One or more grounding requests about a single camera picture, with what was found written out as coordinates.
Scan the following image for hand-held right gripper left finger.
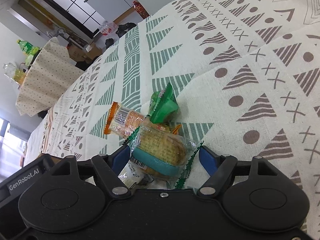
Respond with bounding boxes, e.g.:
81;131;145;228
51;145;132;196

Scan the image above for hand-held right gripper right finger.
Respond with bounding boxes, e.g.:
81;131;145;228
197;145;281;196

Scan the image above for teal-banded cracker packet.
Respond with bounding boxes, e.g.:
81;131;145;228
125;124;204;189

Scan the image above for white wafer packet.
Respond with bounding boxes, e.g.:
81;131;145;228
117;161;156;189

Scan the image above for orange-topped cracker packet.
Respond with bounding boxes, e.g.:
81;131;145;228
104;102;147;139

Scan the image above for green snack packet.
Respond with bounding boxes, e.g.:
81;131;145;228
147;82;181;124

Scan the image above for yellow bottle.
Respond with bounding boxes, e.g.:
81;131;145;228
14;67;27;84

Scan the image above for printed triangle tablecloth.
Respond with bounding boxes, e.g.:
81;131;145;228
24;0;320;240

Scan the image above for round table with dotted cloth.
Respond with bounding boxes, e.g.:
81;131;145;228
15;37;84;117

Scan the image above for clear bottle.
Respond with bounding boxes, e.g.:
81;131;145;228
3;62;17;78

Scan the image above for cardboard carton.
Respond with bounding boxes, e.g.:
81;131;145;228
85;42;103;58
68;44;87;61

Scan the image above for green bottle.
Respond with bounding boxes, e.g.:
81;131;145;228
17;39;38;56
25;47;42;66

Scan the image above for clear plastic bag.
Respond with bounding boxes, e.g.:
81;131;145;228
98;20;118;35

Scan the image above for red box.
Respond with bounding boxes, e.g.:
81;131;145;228
132;1;150;19

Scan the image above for white cabinet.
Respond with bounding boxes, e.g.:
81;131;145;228
85;0;137;30

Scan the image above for black framed window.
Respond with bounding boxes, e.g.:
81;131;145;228
35;0;111;37

